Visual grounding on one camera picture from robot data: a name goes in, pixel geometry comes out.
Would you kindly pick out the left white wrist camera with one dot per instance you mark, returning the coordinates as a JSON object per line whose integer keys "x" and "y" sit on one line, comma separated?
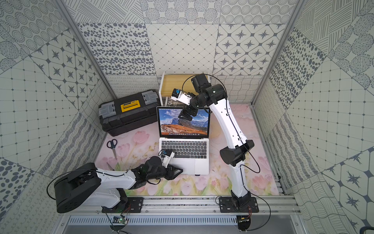
{"x": 166, "y": 156}

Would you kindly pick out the white and wood side table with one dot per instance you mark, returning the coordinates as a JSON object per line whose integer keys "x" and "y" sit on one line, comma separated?
{"x": 179, "y": 81}

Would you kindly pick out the black handled scissors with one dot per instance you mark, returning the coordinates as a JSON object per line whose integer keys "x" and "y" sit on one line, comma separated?
{"x": 112, "y": 145}

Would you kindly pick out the black toolbox with yellow handle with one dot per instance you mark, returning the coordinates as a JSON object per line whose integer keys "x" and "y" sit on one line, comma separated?
{"x": 128, "y": 113}

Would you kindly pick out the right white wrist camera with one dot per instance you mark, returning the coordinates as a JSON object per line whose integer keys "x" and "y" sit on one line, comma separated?
{"x": 181, "y": 96}

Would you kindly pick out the right black controller box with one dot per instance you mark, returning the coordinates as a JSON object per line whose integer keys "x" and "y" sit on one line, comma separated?
{"x": 243, "y": 222}

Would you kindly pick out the aluminium mounting rail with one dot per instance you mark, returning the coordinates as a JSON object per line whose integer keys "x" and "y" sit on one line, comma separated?
{"x": 185, "y": 211}

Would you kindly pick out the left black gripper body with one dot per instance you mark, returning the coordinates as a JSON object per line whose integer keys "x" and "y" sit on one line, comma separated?
{"x": 168, "y": 171}

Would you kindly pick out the silver laptop computer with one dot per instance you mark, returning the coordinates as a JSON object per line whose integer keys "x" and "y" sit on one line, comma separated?
{"x": 187, "y": 139}

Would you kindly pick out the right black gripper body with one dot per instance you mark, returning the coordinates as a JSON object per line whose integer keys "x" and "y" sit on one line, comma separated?
{"x": 192, "y": 109}

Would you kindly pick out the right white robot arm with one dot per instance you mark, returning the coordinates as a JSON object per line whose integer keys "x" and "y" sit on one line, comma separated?
{"x": 215, "y": 97}

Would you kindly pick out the pink floral table mat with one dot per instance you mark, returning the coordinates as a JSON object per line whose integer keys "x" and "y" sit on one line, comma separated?
{"x": 200, "y": 177}

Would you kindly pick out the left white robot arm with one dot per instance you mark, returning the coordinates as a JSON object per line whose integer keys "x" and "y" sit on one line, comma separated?
{"x": 91, "y": 186}

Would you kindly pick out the left green circuit board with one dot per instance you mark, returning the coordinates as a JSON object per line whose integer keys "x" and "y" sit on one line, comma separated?
{"x": 118, "y": 223}

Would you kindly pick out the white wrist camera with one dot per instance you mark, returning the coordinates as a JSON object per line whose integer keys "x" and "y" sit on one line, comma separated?
{"x": 166, "y": 156}
{"x": 181, "y": 96}

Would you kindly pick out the Folio magazine book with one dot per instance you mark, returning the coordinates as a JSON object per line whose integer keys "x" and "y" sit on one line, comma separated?
{"x": 171, "y": 103}

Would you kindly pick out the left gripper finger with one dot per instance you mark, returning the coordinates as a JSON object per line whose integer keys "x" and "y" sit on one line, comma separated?
{"x": 173, "y": 168}
{"x": 173, "y": 175}

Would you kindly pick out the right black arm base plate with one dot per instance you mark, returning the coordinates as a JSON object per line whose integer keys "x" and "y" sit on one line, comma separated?
{"x": 231, "y": 205}

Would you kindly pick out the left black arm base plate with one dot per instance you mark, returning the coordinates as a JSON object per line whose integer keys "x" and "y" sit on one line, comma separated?
{"x": 132, "y": 205}

